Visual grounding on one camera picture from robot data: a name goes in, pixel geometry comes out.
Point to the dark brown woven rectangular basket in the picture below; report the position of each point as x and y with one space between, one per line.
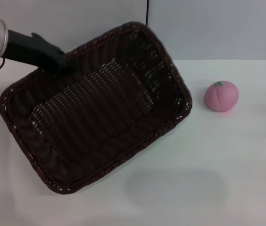
95 113

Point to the pink toy peach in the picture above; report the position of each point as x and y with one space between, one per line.
221 96

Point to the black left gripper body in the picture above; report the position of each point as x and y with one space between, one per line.
29 50

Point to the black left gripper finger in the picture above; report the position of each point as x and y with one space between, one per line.
63 67

